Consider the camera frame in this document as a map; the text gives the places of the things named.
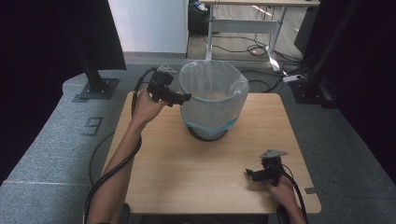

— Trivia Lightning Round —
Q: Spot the person's left hand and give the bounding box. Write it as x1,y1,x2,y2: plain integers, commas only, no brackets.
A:
132,88,170,126

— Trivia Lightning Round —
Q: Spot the person's right hand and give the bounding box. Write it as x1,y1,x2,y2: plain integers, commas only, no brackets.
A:
268,175,297,209

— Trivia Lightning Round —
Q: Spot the black trash bin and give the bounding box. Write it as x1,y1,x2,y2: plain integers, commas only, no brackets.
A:
186,123,229,143

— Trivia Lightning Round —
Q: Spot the black metal stand with base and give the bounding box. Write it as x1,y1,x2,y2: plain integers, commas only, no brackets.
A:
289,0,362,105
58,0,120,101

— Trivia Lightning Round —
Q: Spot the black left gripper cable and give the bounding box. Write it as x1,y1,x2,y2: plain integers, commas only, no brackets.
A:
83,67,159,224

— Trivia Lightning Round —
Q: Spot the white power strip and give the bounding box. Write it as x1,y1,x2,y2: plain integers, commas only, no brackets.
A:
282,74,304,84

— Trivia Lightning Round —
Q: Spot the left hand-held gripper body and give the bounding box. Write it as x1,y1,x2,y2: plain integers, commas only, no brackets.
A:
146,63,177,103

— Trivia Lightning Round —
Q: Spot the bin with plastic liner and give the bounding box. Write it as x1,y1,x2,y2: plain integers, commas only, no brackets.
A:
177,59,250,138

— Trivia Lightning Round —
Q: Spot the dark tape floor marking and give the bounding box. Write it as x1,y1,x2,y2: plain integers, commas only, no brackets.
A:
82,116,104,137

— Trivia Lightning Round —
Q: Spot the black floor cables bundle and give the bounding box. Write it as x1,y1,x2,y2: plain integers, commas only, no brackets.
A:
204,33,312,94

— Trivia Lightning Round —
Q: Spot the white board panel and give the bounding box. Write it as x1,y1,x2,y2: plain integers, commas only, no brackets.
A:
107,0,190,54

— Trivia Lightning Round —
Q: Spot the black bag under desk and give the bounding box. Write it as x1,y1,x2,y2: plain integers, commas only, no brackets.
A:
188,0,211,35

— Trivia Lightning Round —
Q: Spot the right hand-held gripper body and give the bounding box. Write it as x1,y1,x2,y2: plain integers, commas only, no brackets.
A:
260,148,289,188

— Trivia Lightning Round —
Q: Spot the black curtain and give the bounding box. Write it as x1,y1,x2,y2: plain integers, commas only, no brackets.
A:
0,0,127,185

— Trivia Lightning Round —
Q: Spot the thin black floor cable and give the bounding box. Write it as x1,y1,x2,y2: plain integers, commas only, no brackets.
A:
88,131,116,189

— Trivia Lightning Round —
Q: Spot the black chair armrest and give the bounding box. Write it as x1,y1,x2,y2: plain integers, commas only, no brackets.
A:
276,204,291,224
119,202,131,224

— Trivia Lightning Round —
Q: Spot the white desk with metal legs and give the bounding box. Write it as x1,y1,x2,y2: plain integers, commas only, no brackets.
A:
199,0,321,73

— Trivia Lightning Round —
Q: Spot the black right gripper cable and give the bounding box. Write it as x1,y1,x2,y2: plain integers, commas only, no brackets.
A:
276,162,310,224

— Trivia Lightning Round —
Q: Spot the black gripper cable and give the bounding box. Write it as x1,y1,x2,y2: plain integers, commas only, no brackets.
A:
83,67,159,224
276,162,310,224

